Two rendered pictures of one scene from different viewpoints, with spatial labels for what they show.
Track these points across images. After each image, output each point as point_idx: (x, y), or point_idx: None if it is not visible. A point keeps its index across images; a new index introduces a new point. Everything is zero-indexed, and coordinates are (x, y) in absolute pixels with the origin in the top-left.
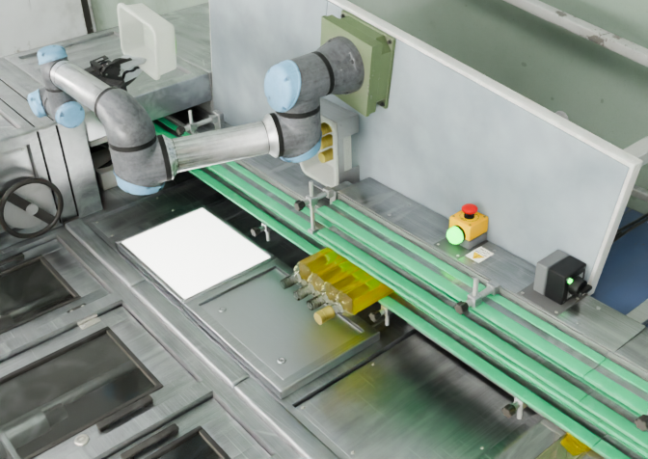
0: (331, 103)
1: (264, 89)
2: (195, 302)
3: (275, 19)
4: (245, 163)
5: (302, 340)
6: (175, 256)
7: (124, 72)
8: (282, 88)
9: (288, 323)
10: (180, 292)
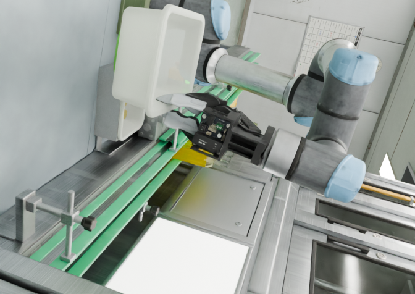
0: (111, 64)
1: (222, 26)
2: (246, 238)
3: (58, 3)
4: (84, 201)
5: (230, 184)
6: (202, 280)
7: (196, 119)
8: (229, 16)
9: (222, 192)
10: (244, 252)
